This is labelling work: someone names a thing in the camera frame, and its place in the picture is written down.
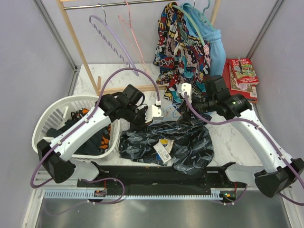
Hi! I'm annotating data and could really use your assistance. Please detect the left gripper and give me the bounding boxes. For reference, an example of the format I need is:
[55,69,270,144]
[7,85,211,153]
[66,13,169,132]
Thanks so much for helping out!
[123,105,153,133]

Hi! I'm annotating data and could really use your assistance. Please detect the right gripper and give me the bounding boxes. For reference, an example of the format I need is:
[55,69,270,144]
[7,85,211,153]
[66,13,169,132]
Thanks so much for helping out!
[176,92,217,127]

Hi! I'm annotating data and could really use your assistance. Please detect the light blue wire hanger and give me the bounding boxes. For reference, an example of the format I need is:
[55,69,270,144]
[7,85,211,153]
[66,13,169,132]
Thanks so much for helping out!
[151,104,187,135]

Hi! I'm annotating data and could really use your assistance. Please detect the dark leaf-print shorts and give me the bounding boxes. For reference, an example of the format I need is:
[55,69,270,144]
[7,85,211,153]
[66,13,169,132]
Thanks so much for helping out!
[119,112,214,175]

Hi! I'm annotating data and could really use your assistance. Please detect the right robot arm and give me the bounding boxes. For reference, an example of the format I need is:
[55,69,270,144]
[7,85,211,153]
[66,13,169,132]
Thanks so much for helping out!
[178,76,304,198]

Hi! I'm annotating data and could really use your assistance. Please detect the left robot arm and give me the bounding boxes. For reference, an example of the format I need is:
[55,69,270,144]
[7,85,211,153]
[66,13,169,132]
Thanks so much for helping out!
[37,85,162,183]

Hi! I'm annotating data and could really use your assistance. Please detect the colourful comic-print shorts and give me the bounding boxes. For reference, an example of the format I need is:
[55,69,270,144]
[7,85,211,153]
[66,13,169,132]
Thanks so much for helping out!
[153,2,211,105]

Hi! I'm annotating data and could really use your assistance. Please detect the light blue shorts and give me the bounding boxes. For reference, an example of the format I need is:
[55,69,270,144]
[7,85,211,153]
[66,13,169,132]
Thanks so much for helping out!
[180,3,226,76]

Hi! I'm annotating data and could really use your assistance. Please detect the green plastic hanger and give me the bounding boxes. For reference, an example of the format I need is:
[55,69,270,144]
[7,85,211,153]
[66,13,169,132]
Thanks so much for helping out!
[172,4,205,45]

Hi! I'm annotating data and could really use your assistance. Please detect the purple plastic hanger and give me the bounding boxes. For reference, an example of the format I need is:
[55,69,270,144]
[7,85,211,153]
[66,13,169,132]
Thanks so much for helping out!
[89,3,136,68]

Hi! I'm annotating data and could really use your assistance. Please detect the large red book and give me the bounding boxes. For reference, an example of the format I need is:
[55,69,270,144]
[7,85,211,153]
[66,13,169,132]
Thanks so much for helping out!
[223,59,257,103]

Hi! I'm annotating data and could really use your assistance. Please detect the blue card tag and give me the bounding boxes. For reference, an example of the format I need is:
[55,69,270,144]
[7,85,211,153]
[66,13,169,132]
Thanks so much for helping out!
[157,138,172,164]

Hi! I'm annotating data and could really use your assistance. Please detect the orange patterned garment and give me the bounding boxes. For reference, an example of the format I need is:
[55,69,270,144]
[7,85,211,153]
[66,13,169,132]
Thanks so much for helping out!
[70,108,111,155]

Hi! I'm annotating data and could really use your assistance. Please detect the dark navy garment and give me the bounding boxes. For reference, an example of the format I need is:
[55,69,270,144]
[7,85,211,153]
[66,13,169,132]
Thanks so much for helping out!
[46,117,111,156]

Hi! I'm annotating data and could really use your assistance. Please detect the red illustrated book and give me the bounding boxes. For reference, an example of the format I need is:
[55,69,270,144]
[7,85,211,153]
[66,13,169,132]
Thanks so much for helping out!
[228,58,259,85]

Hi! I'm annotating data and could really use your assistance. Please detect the wooden clothes rack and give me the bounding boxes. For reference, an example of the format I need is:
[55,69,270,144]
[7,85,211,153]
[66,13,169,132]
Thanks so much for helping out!
[55,0,221,95]

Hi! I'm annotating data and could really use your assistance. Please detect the white laundry basket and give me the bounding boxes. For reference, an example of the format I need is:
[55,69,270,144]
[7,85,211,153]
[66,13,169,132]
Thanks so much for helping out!
[32,95,122,162]

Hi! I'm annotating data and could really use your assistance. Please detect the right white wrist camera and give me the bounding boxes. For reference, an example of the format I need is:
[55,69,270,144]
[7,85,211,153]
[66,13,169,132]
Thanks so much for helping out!
[177,83,192,98]

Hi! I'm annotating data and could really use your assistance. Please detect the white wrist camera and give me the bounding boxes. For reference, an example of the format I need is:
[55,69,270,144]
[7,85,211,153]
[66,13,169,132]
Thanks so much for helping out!
[146,100,164,122]
[177,83,192,98]

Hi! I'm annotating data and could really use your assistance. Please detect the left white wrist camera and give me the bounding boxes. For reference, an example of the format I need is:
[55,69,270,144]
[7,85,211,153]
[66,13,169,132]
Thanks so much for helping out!
[146,100,164,122]

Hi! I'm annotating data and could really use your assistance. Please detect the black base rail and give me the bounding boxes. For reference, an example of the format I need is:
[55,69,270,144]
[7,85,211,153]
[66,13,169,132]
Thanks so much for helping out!
[76,165,247,197]

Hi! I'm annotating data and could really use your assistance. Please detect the pink wire hanger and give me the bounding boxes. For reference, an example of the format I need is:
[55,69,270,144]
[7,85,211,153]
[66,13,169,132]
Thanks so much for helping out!
[118,0,149,73]

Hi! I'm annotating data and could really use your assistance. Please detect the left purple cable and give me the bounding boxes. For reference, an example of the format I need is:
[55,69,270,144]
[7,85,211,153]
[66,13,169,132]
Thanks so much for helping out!
[30,67,162,216]

